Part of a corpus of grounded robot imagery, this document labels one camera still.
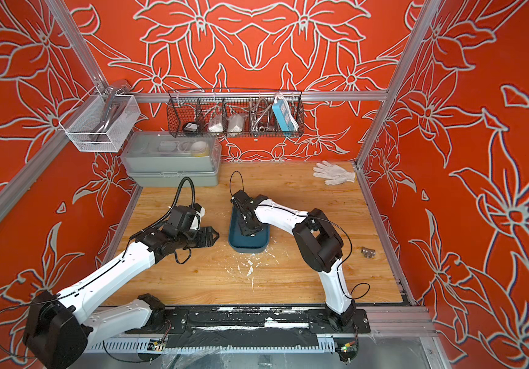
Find teal plastic storage box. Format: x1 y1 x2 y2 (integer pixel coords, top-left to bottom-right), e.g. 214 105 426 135
228 208 270 254

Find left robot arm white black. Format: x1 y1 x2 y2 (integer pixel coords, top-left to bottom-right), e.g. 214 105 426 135
22 202 219 368

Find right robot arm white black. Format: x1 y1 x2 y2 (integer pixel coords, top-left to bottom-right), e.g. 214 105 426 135
231 190 356 331

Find grey lidded storage container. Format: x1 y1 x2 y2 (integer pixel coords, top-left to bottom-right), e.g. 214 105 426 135
121 132 221 188

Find light blue box in basket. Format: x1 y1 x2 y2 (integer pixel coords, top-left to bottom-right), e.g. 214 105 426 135
271 93 298 135

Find white work glove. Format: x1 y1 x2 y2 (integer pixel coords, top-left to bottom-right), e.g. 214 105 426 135
313 161 356 186

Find small metal clamp on table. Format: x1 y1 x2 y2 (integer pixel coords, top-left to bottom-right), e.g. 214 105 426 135
361 248 376 258

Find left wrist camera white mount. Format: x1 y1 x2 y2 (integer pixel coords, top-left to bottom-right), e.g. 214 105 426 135
190 203 205 231

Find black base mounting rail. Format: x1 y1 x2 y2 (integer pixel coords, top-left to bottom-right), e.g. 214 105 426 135
124 304 371 349

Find black wire wall basket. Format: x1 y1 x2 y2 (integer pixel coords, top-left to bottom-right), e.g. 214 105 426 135
167 88 304 138

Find clear plastic wall bin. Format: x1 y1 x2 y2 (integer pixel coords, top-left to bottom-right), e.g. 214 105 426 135
60 92 141 153

